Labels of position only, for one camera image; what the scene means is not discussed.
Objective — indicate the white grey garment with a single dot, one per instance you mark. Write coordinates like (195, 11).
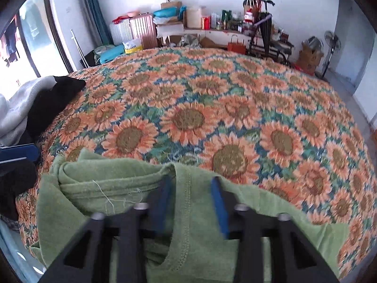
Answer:
(14, 112)

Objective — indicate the orange shopping bag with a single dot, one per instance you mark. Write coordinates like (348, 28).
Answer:
(236, 45)

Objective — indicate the cream plastic bucket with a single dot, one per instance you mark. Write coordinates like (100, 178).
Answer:
(194, 17)

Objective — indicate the black garment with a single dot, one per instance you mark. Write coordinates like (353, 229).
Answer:
(48, 104)

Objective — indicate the red tin can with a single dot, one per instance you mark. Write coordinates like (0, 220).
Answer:
(206, 23)

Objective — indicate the teal flat cushion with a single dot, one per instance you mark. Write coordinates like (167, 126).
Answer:
(111, 54)

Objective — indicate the teal basin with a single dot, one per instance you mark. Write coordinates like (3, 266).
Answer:
(166, 12)

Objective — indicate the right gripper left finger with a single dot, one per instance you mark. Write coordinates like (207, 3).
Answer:
(87, 257)

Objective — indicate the brown cardboard box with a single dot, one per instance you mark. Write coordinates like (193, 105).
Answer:
(308, 59)

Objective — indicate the white ribbed suitcase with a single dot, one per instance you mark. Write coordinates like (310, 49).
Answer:
(121, 32)

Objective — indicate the sunflower pattern bedspread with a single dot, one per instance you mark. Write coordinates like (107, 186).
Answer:
(251, 121)

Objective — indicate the black standing fan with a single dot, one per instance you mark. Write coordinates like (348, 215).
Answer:
(334, 45)

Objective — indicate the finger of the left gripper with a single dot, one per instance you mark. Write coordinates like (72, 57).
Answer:
(29, 152)

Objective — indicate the green knit shirt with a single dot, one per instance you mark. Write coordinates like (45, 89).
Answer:
(191, 247)

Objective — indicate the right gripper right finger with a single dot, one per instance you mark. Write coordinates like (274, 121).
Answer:
(293, 257)

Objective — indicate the teal curtain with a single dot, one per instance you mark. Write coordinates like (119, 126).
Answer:
(96, 23)

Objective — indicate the yellow white bag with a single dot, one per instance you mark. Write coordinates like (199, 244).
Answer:
(133, 46)

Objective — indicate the pink ribbed suitcase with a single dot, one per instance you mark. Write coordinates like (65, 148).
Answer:
(144, 29)

